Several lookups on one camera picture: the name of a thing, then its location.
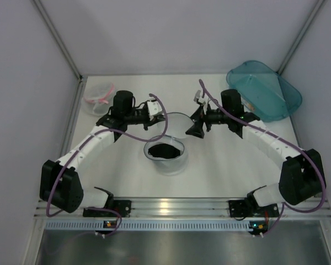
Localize blue-trimmed white mesh laundry bag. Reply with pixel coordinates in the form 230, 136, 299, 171
143, 112, 194, 176

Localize black bra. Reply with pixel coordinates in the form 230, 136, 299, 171
148, 143, 181, 159

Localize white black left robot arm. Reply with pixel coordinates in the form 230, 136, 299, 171
39, 91, 168, 218

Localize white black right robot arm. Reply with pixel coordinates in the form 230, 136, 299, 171
186, 89, 326, 208

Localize teal plastic tray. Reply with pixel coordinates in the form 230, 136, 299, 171
226, 60, 302, 122

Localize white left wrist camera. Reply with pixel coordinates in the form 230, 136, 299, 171
146, 96, 163, 119

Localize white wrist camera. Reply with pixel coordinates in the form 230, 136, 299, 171
146, 96, 163, 119
194, 90, 210, 114

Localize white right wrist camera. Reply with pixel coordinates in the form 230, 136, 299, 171
194, 90, 210, 114

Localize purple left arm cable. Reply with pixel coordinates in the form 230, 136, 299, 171
45, 93, 169, 237

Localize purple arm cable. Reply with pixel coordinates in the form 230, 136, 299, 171
199, 79, 328, 237
45, 93, 169, 237

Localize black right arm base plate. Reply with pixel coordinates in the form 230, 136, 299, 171
228, 199, 280, 219

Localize aluminium front rail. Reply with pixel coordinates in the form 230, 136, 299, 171
34, 197, 331, 220

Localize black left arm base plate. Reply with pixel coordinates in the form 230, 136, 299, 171
83, 199, 132, 218

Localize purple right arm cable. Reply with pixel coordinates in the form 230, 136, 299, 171
199, 79, 328, 237

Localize white slotted cable duct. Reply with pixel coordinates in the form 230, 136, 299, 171
45, 220, 268, 230

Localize left aluminium corner post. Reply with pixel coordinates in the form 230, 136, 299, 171
31, 0, 82, 80

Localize aluminium corner post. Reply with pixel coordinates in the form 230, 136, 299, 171
276, 0, 327, 75
31, 0, 82, 80

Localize right aluminium corner post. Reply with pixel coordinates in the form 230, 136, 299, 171
276, 0, 327, 75

